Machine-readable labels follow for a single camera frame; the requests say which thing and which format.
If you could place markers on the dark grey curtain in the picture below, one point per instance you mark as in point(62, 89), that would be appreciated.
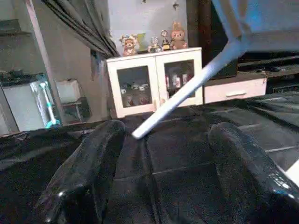
point(84, 23)

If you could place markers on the plush toy figure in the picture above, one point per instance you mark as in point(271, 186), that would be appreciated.
point(177, 37)
point(130, 45)

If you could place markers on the white glass-door cabinet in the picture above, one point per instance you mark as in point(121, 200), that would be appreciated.
point(159, 60)

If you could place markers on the black work mat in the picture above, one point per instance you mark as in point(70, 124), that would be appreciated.
point(173, 149)

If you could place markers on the black flat screen television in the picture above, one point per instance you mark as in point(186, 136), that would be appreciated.
point(275, 59)

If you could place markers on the dark tall loudspeaker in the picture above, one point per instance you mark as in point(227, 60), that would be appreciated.
point(208, 42)

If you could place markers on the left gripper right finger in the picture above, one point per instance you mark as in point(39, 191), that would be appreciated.
point(252, 182)

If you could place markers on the white flat board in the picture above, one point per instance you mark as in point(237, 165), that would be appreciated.
point(295, 173)

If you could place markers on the white plastic table leg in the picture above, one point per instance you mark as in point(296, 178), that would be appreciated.
point(187, 88)

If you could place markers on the white drawer unit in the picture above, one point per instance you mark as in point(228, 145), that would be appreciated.
point(233, 91)

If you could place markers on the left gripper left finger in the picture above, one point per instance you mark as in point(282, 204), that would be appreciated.
point(79, 177)

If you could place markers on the white plastic table top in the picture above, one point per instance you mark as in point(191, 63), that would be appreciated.
point(271, 23)

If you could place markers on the gold trophy figure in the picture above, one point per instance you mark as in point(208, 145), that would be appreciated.
point(165, 41)
point(154, 45)

